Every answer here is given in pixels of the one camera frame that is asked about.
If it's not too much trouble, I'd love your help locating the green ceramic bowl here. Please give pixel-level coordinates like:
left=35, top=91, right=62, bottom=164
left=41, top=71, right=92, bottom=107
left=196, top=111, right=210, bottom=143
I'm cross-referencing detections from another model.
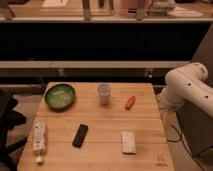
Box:
left=44, top=84, right=76, bottom=110

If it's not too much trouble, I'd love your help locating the white sponge block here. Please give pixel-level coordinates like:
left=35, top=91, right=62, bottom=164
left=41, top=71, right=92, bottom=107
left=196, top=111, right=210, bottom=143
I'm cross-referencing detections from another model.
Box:
left=121, top=131, right=136, bottom=154

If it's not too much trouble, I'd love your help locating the white tube bottle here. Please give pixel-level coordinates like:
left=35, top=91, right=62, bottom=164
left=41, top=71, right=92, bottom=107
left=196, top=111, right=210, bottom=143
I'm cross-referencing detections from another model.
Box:
left=33, top=122, right=48, bottom=165

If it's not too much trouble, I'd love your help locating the orange carrot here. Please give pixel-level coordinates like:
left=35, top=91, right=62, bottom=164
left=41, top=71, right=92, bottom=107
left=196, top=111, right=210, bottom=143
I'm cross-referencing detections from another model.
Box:
left=125, top=96, right=136, bottom=110

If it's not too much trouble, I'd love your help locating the black office chair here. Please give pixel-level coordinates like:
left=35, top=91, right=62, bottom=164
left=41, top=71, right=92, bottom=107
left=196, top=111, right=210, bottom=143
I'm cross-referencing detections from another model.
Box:
left=0, top=89, right=27, bottom=171

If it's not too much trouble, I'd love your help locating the black floor cable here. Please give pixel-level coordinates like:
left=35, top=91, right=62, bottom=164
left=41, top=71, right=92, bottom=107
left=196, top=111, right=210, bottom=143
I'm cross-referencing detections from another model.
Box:
left=165, top=122, right=205, bottom=171

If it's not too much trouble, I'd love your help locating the black remote control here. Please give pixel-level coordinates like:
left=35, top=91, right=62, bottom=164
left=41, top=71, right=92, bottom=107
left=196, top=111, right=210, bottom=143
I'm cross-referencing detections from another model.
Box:
left=72, top=124, right=88, bottom=148

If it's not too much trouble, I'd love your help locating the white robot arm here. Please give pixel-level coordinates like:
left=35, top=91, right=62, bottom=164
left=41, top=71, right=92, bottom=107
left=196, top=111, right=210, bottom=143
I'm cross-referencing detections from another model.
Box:
left=157, top=62, right=213, bottom=117

